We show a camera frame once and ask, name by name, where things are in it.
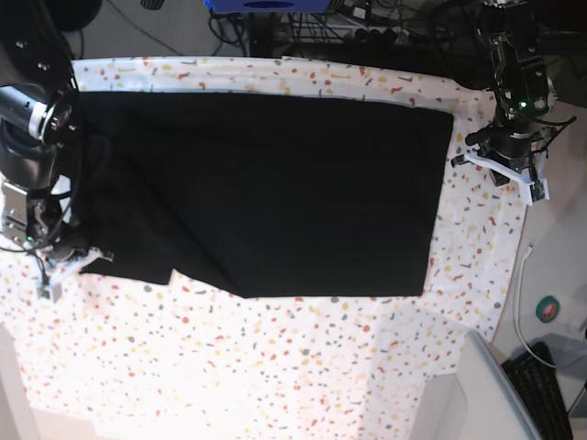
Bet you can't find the green tape roll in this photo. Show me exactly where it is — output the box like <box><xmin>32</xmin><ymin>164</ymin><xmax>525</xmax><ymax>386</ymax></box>
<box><xmin>536</xmin><ymin>296</ymin><xmax>560</xmax><ymax>324</ymax></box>

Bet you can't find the terrazzo pattern tablecloth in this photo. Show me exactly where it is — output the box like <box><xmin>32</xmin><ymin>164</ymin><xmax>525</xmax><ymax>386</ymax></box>
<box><xmin>1</xmin><ymin>57</ymin><xmax>526</xmax><ymax>439</ymax></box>

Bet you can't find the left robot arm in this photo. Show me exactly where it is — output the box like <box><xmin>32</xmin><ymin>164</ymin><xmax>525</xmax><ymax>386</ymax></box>
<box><xmin>450</xmin><ymin>1</ymin><xmax>563</xmax><ymax>206</ymax></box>

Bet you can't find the white panel left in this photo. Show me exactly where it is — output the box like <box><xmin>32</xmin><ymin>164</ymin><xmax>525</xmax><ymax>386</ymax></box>
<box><xmin>1</xmin><ymin>326</ymin><xmax>40</xmax><ymax>440</ymax></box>

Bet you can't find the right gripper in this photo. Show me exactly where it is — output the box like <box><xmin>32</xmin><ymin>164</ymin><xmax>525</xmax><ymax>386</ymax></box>
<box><xmin>1</xmin><ymin>181</ymin><xmax>114</xmax><ymax>289</ymax></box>

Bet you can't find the white charging cable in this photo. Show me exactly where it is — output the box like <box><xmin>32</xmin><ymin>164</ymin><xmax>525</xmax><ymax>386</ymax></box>
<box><xmin>513</xmin><ymin>242</ymin><xmax>559</xmax><ymax>368</ymax></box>

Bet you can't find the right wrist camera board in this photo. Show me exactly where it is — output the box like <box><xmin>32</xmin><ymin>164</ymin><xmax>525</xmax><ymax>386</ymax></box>
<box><xmin>38</xmin><ymin>282</ymin><xmax>62</xmax><ymax>303</ymax></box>

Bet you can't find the white wrist camera board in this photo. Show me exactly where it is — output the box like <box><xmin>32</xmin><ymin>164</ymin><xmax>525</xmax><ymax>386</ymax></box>
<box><xmin>530</xmin><ymin>178</ymin><xmax>549</xmax><ymax>203</ymax></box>

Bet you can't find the black keyboard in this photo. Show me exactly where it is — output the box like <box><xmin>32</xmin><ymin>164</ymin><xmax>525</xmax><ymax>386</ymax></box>
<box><xmin>502</xmin><ymin>352</ymin><xmax>573</xmax><ymax>440</ymax></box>

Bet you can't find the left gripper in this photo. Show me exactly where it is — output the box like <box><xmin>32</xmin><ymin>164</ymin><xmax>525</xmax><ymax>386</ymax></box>
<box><xmin>450</xmin><ymin>40</ymin><xmax>559</xmax><ymax>204</ymax></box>

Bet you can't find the black t-shirt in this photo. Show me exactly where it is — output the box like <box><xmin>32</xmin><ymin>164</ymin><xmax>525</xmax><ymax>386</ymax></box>
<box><xmin>73</xmin><ymin>92</ymin><xmax>453</xmax><ymax>298</ymax></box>

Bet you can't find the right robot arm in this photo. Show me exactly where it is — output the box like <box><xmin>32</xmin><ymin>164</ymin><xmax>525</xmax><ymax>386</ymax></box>
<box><xmin>1</xmin><ymin>1</ymin><xmax>104</xmax><ymax>300</ymax></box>

